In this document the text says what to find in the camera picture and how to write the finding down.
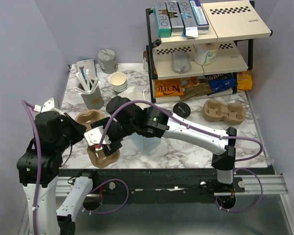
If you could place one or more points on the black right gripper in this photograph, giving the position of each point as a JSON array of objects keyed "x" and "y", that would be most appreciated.
[{"x": 114, "y": 145}]

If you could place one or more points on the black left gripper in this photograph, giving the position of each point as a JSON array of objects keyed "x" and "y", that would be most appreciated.
[{"x": 79, "y": 128}]

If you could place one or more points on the blue white paper bag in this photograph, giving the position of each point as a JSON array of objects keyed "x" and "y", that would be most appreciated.
[{"x": 145, "y": 144}]

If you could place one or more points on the brown pulp cup carrier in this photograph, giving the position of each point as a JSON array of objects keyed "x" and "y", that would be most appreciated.
[{"x": 97, "y": 158}]

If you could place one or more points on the black plastic cup lid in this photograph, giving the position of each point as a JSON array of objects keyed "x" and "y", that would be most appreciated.
[{"x": 182, "y": 109}]

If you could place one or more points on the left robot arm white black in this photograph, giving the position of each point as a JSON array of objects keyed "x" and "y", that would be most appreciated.
[{"x": 38, "y": 173}]

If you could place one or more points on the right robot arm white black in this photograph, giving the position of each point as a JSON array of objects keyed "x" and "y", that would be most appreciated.
[{"x": 151, "y": 121}]

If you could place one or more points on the grey straw holder cup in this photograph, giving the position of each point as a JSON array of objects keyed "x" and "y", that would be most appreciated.
[{"x": 89, "y": 91}]

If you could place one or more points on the stack of green paper cups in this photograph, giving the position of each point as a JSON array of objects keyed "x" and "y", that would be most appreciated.
[{"x": 118, "y": 81}]

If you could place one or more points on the orange kettle chips bag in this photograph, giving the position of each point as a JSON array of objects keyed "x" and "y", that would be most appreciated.
[{"x": 168, "y": 87}]

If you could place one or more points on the blue razor in package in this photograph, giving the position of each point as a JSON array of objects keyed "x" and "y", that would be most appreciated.
[{"x": 89, "y": 65}]

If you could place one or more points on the grey marbled canister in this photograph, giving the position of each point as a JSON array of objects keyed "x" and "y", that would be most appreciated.
[{"x": 107, "y": 61}]

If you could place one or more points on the olive brown snack bag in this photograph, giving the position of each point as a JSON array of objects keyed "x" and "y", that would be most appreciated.
[{"x": 195, "y": 86}]

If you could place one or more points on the grey sponge pouch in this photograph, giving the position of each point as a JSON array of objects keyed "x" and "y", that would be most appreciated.
[{"x": 180, "y": 62}]

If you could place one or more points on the blue doritos bag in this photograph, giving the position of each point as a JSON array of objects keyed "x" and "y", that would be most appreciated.
[{"x": 221, "y": 82}]

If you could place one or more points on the toilet paper roll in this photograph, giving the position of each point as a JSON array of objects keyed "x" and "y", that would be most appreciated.
[{"x": 205, "y": 53}]

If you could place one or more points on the teal toothpaste box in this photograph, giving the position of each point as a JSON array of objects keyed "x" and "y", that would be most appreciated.
[{"x": 162, "y": 19}]

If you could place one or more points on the silver blue toothpaste box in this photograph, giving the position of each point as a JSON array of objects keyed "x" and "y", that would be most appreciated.
[{"x": 190, "y": 27}]

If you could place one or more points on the blue white toothpaste box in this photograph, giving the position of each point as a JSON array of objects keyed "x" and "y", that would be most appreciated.
[{"x": 200, "y": 17}]

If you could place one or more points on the yellow snack bag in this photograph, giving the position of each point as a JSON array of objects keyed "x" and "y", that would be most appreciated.
[{"x": 244, "y": 80}]

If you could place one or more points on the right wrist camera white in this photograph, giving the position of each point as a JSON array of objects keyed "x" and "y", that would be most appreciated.
[{"x": 93, "y": 138}]

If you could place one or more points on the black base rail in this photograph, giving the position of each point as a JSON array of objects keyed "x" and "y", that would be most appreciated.
[{"x": 160, "y": 186}]

